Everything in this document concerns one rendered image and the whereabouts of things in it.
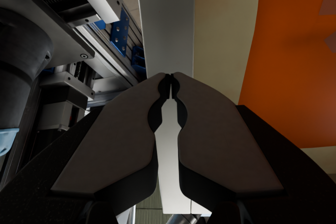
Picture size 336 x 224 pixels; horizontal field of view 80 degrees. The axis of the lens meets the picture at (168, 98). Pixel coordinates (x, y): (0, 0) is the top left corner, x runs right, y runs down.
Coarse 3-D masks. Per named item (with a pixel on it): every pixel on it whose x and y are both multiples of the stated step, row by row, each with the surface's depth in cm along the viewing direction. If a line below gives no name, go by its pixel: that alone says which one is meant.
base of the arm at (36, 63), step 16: (0, 16) 32; (16, 16) 34; (0, 32) 33; (16, 32) 33; (32, 32) 35; (0, 48) 32; (16, 48) 34; (32, 48) 36; (48, 48) 39; (0, 64) 32; (16, 64) 34; (32, 64) 36; (32, 80) 38
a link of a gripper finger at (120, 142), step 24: (120, 96) 9; (144, 96) 9; (168, 96) 12; (96, 120) 8; (120, 120) 8; (144, 120) 8; (96, 144) 7; (120, 144) 7; (144, 144) 7; (72, 168) 6; (96, 168) 6; (120, 168) 6; (144, 168) 6; (72, 192) 6; (96, 192) 5; (120, 192) 6; (144, 192) 7; (120, 216) 7
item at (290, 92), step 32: (288, 0) 16; (320, 0) 16; (256, 32) 18; (288, 32) 18; (256, 64) 19; (288, 64) 19; (320, 64) 19; (256, 96) 21; (288, 96) 21; (320, 96) 21; (288, 128) 23; (320, 128) 23
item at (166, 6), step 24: (144, 0) 13; (168, 0) 13; (192, 0) 13; (144, 24) 14; (168, 24) 14; (192, 24) 14; (144, 48) 15; (168, 48) 15; (192, 48) 15; (168, 72) 16; (192, 72) 16; (168, 120) 19; (168, 144) 20; (168, 168) 22; (168, 192) 25
